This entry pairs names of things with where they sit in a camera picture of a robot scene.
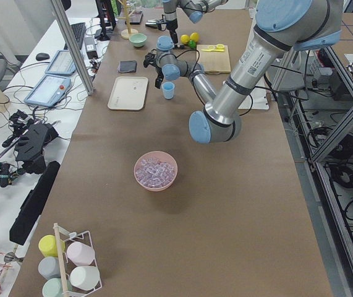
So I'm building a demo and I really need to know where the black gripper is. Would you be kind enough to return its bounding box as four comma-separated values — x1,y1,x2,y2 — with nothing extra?
167,19,178,45
155,66,164,89

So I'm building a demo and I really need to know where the light blue cup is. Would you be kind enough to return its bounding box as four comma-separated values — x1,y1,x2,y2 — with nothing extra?
161,82,175,100

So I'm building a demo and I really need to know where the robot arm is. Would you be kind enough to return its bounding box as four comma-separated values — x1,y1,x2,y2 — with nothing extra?
153,0,343,144
162,0,228,45

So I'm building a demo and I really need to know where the pile of ice cubes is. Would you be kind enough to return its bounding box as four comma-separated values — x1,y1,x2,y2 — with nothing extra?
135,157,176,189

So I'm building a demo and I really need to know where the pink cup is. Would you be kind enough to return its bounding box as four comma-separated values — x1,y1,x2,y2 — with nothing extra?
66,242,95,266

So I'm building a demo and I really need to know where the yellow cup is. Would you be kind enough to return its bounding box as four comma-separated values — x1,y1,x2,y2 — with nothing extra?
38,235,58,257

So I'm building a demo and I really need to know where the white cup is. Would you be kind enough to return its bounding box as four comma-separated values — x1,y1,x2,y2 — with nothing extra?
69,266,100,291

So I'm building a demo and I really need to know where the grey cup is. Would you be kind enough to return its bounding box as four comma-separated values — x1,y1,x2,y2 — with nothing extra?
38,257,61,280

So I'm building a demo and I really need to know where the mint cup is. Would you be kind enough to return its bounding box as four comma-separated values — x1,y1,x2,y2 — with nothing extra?
41,278,63,297

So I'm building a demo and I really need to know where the yellow lemon upper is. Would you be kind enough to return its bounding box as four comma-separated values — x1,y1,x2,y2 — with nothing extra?
180,35,190,45

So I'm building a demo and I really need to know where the yellow lemon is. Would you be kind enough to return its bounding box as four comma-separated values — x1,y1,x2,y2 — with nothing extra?
180,35,190,45
189,32,200,43

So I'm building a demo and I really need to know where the green lime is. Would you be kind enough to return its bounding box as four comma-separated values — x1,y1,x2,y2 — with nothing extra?
188,40,196,49

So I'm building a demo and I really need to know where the yellow lemon lower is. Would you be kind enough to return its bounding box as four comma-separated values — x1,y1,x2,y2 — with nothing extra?
189,32,200,43

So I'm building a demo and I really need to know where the steel scoop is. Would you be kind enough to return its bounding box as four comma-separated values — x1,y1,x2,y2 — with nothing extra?
145,19,157,29

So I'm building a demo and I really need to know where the cream rabbit tray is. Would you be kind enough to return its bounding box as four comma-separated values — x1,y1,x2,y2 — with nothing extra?
108,76,148,111

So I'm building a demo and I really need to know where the mint green bowl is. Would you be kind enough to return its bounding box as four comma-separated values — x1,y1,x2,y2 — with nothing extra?
129,33,147,48

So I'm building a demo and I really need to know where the grey folded cloth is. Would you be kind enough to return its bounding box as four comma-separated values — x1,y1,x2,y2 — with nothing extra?
117,60,137,73

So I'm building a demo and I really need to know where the wooden mug tree stand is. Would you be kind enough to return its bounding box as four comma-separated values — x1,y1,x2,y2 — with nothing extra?
119,0,138,40

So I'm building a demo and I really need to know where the lemon slice upper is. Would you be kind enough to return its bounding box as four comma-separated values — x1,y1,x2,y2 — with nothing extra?
214,44,225,49

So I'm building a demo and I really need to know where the wooden cutting board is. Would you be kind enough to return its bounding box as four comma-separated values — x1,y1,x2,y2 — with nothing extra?
197,45,231,74

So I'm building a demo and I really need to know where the pink bowl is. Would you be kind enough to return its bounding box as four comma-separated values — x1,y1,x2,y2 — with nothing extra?
134,151,178,192

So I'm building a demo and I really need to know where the black keyboard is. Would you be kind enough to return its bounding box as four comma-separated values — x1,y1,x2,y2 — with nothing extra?
70,22,86,49

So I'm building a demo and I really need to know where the blue teach pendant far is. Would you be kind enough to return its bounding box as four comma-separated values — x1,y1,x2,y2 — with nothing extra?
45,50,76,76

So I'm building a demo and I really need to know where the blue teach pendant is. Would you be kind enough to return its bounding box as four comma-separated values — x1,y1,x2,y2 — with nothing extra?
23,75,72,107
45,50,76,76

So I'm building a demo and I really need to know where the blue teach pendant near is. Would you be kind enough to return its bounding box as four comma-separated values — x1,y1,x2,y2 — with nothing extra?
23,75,72,107

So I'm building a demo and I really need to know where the black computer mouse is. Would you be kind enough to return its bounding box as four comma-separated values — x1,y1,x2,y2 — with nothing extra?
35,53,50,61

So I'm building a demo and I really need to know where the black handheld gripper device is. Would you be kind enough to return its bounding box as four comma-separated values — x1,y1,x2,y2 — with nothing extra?
2,110,59,174

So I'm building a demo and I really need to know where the black bar device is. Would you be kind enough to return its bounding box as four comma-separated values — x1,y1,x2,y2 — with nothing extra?
9,161,61,246

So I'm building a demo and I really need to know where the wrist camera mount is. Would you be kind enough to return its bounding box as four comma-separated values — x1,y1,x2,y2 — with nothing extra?
143,52,157,68
156,19,167,32

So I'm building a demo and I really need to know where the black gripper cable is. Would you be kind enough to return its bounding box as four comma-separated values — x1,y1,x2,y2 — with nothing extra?
172,48,202,81

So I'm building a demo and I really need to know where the aluminium frame post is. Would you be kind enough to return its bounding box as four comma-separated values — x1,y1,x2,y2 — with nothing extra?
49,0,94,96

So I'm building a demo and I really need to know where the white wire cup rack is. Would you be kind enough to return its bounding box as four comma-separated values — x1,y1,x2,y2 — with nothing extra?
53,223,103,296

